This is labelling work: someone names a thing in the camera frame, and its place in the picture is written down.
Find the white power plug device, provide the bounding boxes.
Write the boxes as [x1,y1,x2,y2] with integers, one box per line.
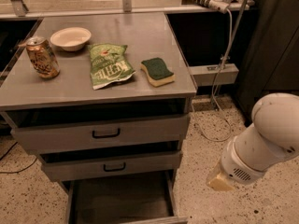
[181,0,231,15]

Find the grey metal drawer cabinet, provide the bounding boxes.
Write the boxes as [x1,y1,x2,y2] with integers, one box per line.
[0,12,196,224]

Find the grey middle drawer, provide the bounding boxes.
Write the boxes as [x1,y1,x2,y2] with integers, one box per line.
[41,141,181,181]

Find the dark cabinet right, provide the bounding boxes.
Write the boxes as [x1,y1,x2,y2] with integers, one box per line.
[234,0,299,125]

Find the black floor cable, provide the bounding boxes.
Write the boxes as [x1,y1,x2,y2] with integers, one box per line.
[0,141,38,175]

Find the metal railing shelf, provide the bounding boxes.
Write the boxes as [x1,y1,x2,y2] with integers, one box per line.
[0,0,256,20]

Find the grey metal bracket box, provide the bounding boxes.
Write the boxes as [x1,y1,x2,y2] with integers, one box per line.
[190,63,239,87]

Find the gold soda can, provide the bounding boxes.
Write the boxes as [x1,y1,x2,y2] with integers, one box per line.
[26,36,60,78]

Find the green chip bag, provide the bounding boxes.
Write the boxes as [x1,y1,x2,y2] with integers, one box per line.
[88,43,135,90]

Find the white paper bowl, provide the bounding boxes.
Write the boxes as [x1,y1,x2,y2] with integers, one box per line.
[50,27,92,51]

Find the grey bottom drawer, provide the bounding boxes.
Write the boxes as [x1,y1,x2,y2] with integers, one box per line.
[65,171,188,224]

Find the grey top drawer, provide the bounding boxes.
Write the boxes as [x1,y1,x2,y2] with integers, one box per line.
[6,98,191,156]

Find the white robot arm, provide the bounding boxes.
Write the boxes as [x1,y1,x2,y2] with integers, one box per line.
[206,93,299,191]

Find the grey drawer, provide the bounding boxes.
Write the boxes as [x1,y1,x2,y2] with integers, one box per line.
[41,141,181,181]
[6,98,191,156]
[65,171,188,224]

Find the green yellow sponge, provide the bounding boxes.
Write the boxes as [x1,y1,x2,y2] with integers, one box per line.
[140,58,175,87]

